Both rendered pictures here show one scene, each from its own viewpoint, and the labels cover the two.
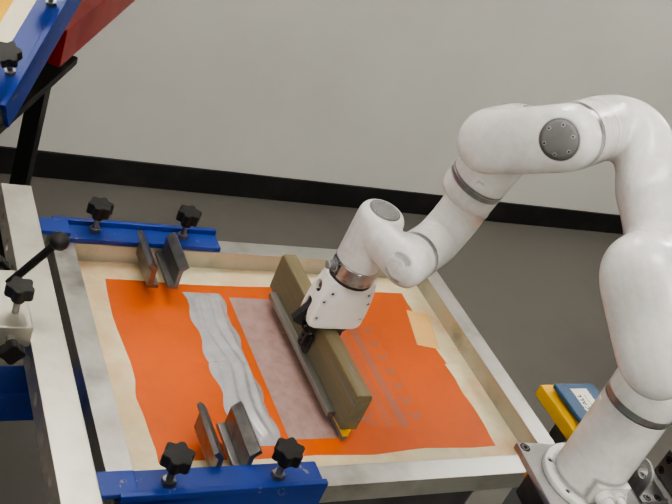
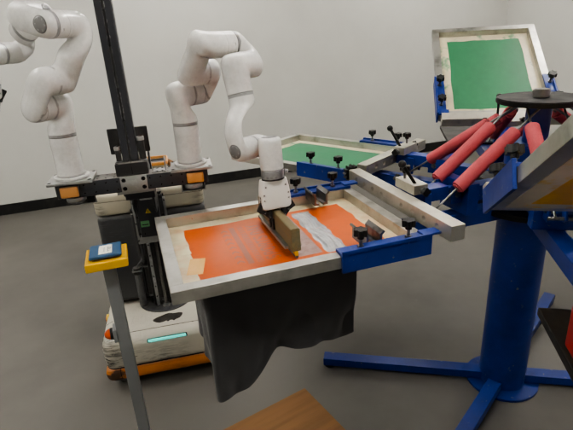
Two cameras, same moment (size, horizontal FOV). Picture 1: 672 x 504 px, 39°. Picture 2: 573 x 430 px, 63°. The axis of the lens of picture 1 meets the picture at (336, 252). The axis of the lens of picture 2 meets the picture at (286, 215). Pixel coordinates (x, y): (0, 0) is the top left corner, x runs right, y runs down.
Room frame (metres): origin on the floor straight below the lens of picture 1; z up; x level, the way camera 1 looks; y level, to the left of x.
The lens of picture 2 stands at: (2.67, 0.43, 1.60)
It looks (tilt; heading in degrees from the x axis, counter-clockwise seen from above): 22 degrees down; 197
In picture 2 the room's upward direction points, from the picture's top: 3 degrees counter-clockwise
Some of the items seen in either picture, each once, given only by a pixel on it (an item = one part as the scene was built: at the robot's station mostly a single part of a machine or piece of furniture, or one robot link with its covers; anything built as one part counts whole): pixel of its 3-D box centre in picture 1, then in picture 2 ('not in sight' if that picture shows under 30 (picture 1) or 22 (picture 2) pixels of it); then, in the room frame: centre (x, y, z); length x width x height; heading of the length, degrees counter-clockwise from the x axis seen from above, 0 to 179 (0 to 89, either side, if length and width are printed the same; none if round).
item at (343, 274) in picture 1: (351, 266); (274, 172); (1.28, -0.03, 1.18); 0.09 x 0.07 x 0.03; 125
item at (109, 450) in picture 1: (305, 355); (280, 231); (1.29, -0.02, 0.97); 0.79 x 0.58 x 0.04; 125
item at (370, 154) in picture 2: not in sight; (342, 141); (0.30, 0.02, 1.05); 1.08 x 0.61 x 0.23; 65
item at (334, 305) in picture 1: (340, 293); (274, 191); (1.29, -0.03, 1.12); 0.10 x 0.08 x 0.11; 125
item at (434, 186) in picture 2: not in sight; (423, 193); (0.97, 0.44, 1.02); 0.17 x 0.06 x 0.05; 125
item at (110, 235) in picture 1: (135, 245); (384, 250); (1.38, 0.33, 0.97); 0.30 x 0.05 x 0.07; 125
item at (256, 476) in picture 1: (218, 492); (315, 195); (0.93, 0.02, 0.97); 0.30 x 0.05 x 0.07; 125
